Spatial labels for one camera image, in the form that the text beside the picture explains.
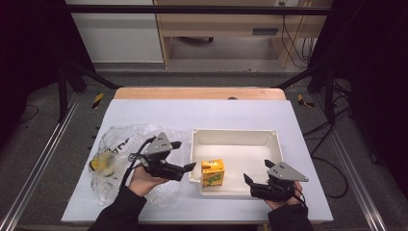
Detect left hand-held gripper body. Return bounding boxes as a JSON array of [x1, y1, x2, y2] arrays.
[[128, 132, 187, 182]]

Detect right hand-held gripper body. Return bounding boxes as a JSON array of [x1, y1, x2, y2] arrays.
[[249, 161, 310, 203]]

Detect yellow juice carton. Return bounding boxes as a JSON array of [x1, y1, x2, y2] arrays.
[[200, 159, 226, 189]]

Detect white plastic bin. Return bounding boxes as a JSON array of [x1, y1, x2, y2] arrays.
[[188, 128, 285, 197]]

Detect clear plastic bag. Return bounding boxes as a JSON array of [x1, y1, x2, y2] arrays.
[[89, 123, 191, 208]]

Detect person's right hand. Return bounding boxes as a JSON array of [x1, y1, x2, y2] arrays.
[[263, 181, 304, 212]]

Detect person's left hand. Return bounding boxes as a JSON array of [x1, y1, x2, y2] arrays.
[[128, 165, 171, 198]]

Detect white table mat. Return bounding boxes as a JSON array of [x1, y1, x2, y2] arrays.
[[61, 98, 335, 224]]

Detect yellow and black tape strip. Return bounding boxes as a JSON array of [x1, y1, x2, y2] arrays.
[[296, 93, 317, 110], [90, 91, 106, 111]]

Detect white cabinet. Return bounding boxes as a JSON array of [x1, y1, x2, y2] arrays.
[[64, 0, 165, 64]]

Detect light wooden desk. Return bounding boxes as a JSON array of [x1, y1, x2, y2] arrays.
[[153, 0, 335, 69]]

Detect dark curtain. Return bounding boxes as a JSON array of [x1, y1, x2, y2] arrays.
[[0, 0, 95, 148], [308, 0, 408, 196]]

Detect right hand-held gripper cable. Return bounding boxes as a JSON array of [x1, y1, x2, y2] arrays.
[[293, 156, 350, 208]]

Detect hand-held gripper cable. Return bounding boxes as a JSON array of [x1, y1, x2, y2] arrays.
[[293, 156, 350, 208], [118, 136, 158, 191]]

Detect left hand-held gripper cable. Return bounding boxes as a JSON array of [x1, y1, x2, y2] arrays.
[[118, 136, 158, 191]]

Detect aluminium floor rail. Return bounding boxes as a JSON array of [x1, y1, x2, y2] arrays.
[[312, 94, 389, 231], [0, 92, 82, 231]]

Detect black frame leg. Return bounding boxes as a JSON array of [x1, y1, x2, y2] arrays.
[[274, 60, 337, 123], [57, 60, 121, 123]]

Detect black hanging cables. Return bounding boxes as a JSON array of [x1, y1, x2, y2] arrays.
[[278, 1, 318, 68]]

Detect black horizontal frame bar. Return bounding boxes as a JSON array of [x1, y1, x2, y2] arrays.
[[64, 4, 333, 16]]

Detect thin black floor cable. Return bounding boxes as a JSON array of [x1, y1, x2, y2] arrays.
[[18, 103, 40, 125]]

